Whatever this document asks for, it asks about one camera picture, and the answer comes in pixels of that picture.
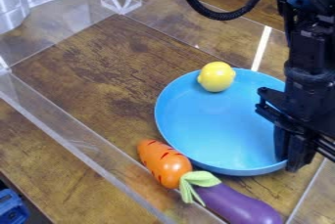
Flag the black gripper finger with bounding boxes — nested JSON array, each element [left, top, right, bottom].
[[274, 126, 295, 161], [286, 135, 316, 172]]

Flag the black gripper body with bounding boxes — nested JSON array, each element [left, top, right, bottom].
[[255, 64, 335, 162]]

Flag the blue round plastic tray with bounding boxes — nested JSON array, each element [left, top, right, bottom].
[[155, 68, 287, 176]]

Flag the yellow toy lemon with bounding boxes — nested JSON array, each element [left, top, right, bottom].
[[196, 62, 236, 92]]

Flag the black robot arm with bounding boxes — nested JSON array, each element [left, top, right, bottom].
[[255, 0, 335, 172]]

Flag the purple toy eggplant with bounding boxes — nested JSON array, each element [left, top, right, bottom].
[[196, 183, 283, 224]]

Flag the orange toy carrot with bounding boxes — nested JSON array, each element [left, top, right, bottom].
[[139, 140, 222, 205]]

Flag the blue plastic object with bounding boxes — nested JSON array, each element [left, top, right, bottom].
[[0, 189, 30, 224]]

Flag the clear acrylic enclosure wall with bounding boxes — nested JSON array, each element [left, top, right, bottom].
[[0, 0, 289, 224]]

